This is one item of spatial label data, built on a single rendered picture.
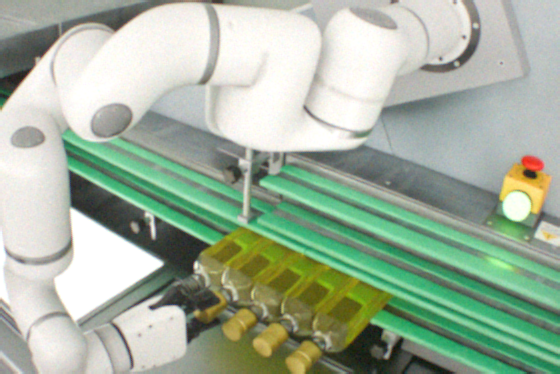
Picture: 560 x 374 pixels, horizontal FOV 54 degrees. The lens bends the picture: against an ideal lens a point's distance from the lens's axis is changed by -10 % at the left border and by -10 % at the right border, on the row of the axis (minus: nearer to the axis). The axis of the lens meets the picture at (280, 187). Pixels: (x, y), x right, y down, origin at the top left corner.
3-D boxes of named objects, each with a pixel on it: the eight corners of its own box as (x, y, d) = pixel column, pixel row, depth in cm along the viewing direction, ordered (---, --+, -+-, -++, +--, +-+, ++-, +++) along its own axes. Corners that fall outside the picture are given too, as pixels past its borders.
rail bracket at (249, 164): (263, 201, 114) (219, 229, 104) (269, 117, 105) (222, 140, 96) (276, 207, 112) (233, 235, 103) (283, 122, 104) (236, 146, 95)
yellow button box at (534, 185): (506, 196, 98) (494, 213, 93) (516, 157, 95) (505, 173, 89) (542, 210, 95) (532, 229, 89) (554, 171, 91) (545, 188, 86)
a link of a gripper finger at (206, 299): (185, 319, 87) (221, 303, 91) (184, 303, 86) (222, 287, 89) (173, 307, 89) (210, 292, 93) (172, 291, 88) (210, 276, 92)
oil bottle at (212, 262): (264, 232, 117) (189, 284, 102) (266, 207, 114) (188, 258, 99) (288, 243, 115) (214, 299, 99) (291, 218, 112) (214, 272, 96)
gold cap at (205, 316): (210, 304, 96) (192, 317, 93) (210, 287, 94) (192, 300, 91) (228, 313, 94) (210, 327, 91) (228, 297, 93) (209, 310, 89)
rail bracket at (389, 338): (396, 328, 107) (360, 370, 97) (403, 299, 104) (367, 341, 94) (415, 336, 105) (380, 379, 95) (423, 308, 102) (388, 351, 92)
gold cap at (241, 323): (239, 320, 93) (221, 335, 90) (239, 303, 92) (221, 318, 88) (257, 330, 92) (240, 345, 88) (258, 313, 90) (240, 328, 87)
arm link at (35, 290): (84, 245, 64) (96, 364, 75) (44, 185, 71) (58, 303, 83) (15, 268, 59) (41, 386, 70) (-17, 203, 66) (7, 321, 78)
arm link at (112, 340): (118, 393, 81) (134, 386, 83) (110, 351, 77) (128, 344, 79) (95, 361, 86) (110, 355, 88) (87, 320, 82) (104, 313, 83)
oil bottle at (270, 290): (315, 256, 112) (243, 315, 96) (319, 230, 109) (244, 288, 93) (341, 268, 109) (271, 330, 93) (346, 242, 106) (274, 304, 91)
